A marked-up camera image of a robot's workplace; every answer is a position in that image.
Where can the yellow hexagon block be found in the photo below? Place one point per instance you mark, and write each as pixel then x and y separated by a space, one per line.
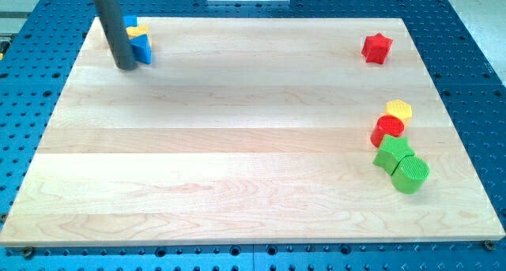
pixel 399 109

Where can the wooden board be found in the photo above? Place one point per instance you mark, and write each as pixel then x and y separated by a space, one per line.
pixel 245 131

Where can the red cylinder block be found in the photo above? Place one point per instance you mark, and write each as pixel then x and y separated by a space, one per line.
pixel 386 125

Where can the blue triangle block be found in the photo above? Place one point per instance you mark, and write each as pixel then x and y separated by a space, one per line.
pixel 142 49

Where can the green star block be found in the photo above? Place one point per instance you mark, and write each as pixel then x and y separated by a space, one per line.
pixel 391 151

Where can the red star block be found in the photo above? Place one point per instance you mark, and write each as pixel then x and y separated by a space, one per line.
pixel 376 48

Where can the yellow block behind rod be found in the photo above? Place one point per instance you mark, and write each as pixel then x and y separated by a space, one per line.
pixel 136 31

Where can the blue cube block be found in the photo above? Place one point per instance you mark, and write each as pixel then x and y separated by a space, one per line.
pixel 130 21

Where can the green cylinder block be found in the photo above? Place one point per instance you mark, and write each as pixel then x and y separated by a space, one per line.
pixel 410 174

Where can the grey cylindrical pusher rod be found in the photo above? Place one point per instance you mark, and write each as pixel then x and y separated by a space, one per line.
pixel 111 19

